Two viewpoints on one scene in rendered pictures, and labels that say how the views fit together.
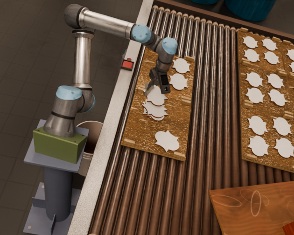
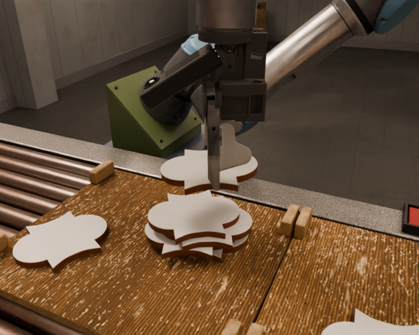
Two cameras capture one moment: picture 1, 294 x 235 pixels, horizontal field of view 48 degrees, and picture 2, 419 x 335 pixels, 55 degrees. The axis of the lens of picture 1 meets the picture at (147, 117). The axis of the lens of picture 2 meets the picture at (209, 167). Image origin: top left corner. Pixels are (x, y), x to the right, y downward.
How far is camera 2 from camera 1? 1.89 m
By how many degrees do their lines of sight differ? 86
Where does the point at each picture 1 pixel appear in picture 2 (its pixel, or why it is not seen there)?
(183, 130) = (80, 301)
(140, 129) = (136, 199)
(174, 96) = (277, 320)
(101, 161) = (88, 153)
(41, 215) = not seen: hidden behind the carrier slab
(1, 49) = not seen: outside the picture
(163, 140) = (70, 227)
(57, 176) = not seen: hidden behind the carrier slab
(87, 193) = (38, 137)
